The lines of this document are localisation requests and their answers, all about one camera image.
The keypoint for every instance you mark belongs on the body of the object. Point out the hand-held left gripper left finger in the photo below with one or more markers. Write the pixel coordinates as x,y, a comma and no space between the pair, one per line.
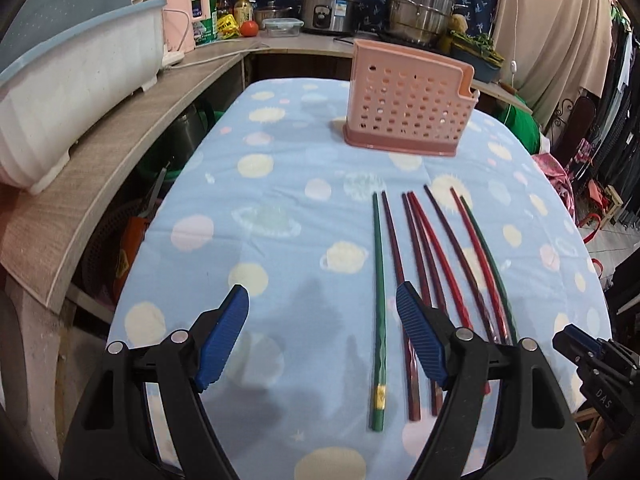
225,340

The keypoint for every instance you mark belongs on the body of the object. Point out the pink kitchen appliance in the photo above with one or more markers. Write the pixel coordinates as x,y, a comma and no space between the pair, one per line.
175,20

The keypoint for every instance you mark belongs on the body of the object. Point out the white power strip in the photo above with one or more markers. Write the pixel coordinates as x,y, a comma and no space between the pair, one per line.
172,58

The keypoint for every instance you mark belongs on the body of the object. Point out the green plastic bag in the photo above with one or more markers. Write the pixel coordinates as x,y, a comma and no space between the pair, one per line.
522,125

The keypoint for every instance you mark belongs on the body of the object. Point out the white dish rack grey lid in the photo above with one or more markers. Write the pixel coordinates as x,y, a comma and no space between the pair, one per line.
75,90

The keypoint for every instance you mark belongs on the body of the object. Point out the small steel pot with lid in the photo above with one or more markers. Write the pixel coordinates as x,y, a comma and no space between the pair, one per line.
272,12

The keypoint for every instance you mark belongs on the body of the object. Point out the blue basin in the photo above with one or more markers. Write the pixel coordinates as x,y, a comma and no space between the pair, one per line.
475,65

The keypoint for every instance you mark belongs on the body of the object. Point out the orange red plastic bag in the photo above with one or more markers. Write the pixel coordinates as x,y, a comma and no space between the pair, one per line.
132,260

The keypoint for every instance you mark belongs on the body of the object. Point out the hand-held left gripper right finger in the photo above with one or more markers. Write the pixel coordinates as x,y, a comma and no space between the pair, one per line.
419,340

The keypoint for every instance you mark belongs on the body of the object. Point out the pink perforated utensil basket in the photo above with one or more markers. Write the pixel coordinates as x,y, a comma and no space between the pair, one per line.
400,105

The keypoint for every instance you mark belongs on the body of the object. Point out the yellow packet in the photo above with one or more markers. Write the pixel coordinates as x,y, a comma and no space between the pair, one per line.
227,26

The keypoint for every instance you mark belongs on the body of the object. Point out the black induction cooker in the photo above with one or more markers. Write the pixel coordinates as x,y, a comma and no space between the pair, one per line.
387,37

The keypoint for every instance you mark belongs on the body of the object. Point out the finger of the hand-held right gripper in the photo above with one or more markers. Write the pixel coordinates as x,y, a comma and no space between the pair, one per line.
575,340

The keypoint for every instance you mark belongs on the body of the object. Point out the green leafy vegetables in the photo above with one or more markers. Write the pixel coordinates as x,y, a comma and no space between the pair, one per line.
475,42

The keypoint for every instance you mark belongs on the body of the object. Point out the red tomato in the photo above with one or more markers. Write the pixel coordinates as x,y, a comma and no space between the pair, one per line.
249,28

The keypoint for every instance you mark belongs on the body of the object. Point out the red chopstick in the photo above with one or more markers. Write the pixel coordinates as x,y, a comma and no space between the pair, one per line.
475,240
435,245

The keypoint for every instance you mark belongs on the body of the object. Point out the steel rice cooker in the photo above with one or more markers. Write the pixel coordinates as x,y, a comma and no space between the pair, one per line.
327,7

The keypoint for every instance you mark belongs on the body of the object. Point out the pink floral cloth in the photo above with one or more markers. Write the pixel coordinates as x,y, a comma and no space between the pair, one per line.
552,180

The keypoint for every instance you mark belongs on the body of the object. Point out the stainless steel steamer pot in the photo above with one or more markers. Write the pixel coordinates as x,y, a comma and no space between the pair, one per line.
420,7

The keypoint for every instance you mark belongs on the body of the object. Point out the hanging clothes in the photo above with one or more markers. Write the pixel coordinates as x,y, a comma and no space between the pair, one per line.
622,110

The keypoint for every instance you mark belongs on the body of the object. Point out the beige curtain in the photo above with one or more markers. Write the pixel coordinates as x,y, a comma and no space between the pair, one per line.
550,35

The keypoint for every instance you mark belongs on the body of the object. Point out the green chopstick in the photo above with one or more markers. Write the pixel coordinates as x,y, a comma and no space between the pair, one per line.
378,280
487,250

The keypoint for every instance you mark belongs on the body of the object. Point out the maroon chopstick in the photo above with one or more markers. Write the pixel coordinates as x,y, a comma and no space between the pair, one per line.
455,235
415,240
392,240

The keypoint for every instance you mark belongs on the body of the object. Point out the yellow oil bottle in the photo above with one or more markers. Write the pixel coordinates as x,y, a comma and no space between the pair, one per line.
243,10

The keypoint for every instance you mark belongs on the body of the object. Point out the dark metal chair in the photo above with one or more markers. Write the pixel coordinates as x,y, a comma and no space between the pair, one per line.
575,130

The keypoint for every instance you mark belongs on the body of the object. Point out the glass food container blue lid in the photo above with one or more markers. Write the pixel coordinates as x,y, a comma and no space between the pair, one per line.
282,27

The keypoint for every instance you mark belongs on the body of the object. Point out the blue planet print tablecloth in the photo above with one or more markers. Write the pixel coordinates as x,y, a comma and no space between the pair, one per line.
280,170

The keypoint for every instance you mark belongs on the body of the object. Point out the brown potato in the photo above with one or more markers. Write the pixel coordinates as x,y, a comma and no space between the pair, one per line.
458,23

